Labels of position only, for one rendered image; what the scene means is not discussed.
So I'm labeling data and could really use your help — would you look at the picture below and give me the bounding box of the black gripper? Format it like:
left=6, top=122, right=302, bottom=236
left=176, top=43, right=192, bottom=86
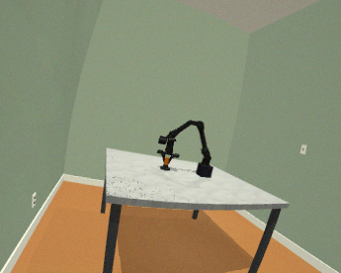
left=157, top=145, right=179, bottom=164

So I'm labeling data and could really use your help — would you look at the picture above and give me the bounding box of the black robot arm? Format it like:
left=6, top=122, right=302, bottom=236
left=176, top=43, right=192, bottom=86
left=158, top=120, right=212, bottom=166

